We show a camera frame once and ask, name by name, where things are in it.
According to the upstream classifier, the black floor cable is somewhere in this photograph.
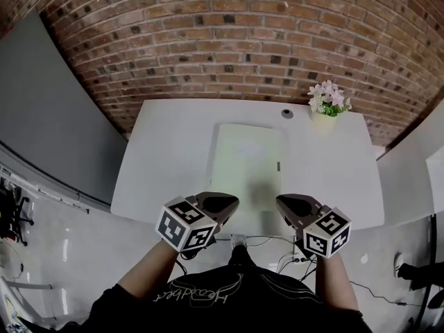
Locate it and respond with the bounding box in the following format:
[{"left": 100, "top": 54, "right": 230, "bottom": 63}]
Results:
[{"left": 348, "top": 281, "right": 422, "bottom": 307}]

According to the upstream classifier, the grey refrigerator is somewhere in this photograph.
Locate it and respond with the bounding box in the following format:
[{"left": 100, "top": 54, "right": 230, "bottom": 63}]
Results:
[{"left": 0, "top": 10, "right": 129, "bottom": 214}]

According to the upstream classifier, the white bookshelf cabinet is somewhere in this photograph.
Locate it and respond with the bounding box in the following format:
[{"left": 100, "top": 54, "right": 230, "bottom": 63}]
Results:
[{"left": 376, "top": 97, "right": 444, "bottom": 227}]

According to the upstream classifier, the person's black trouser leg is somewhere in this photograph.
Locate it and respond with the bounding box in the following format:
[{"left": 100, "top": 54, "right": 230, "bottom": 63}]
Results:
[{"left": 227, "top": 246, "right": 257, "bottom": 268}]

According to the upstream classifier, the black office chair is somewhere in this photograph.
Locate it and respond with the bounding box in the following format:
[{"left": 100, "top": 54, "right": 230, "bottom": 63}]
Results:
[{"left": 0, "top": 177, "right": 35, "bottom": 248}]

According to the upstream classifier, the black curved pole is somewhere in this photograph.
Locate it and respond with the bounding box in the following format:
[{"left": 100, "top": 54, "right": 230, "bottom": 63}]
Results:
[{"left": 418, "top": 213, "right": 440, "bottom": 329}]

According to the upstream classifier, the white metal shelf rack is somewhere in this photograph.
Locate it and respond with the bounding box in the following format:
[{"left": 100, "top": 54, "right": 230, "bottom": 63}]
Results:
[{"left": 0, "top": 163, "right": 90, "bottom": 214}]

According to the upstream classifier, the person's right forearm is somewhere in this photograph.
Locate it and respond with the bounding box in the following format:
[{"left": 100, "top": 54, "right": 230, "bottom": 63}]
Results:
[{"left": 314, "top": 253, "right": 360, "bottom": 311}]

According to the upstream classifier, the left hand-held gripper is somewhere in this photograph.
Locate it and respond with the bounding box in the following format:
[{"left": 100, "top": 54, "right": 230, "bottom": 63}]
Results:
[{"left": 154, "top": 191, "right": 240, "bottom": 253}]

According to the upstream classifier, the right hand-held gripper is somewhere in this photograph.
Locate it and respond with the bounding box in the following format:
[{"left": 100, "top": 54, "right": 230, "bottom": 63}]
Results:
[{"left": 275, "top": 193, "right": 352, "bottom": 259}]

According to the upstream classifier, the white desk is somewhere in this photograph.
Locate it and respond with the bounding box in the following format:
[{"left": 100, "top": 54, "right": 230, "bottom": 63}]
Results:
[{"left": 110, "top": 99, "right": 386, "bottom": 237}]

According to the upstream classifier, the person's black shirt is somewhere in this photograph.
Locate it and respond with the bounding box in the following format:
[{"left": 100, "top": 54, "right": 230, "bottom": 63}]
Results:
[{"left": 83, "top": 265, "right": 374, "bottom": 333}]

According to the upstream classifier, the potted pink flower plant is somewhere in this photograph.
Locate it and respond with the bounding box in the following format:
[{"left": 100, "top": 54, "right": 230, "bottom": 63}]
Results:
[{"left": 307, "top": 80, "right": 353, "bottom": 133}]

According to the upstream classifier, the light green paper sheet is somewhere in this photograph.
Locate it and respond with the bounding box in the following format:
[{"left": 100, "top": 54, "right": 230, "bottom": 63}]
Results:
[{"left": 210, "top": 123, "right": 288, "bottom": 213}]

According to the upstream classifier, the person's left forearm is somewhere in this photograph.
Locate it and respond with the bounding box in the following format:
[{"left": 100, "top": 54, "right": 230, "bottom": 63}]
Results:
[{"left": 117, "top": 239, "right": 178, "bottom": 298}]

